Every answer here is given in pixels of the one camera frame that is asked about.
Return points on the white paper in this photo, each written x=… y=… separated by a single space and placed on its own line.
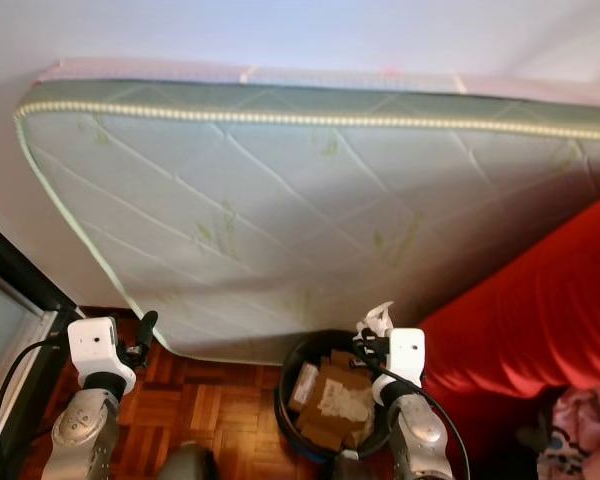
x=378 y=320

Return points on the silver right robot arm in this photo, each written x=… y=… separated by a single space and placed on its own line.
x=420 y=440

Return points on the plain brown cardboard piece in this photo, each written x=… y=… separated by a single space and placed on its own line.
x=343 y=362

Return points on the brown cardboard with white label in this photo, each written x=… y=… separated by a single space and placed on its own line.
x=340 y=400

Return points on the black round waste bin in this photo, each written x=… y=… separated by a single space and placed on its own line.
x=305 y=347

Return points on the small labelled cardboard box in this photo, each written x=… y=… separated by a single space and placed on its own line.
x=303 y=385

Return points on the silver left robot leg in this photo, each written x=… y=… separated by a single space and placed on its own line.
x=190 y=466

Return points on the black framed glass door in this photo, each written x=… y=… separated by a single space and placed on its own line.
x=5 y=350

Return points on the long red cushion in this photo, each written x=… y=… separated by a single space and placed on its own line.
x=520 y=320

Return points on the pink cartoon print blanket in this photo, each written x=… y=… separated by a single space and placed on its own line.
x=585 y=430

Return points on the pink thin mattress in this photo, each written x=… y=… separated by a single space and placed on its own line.
x=240 y=70

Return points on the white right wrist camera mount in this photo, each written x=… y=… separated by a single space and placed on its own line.
x=405 y=355

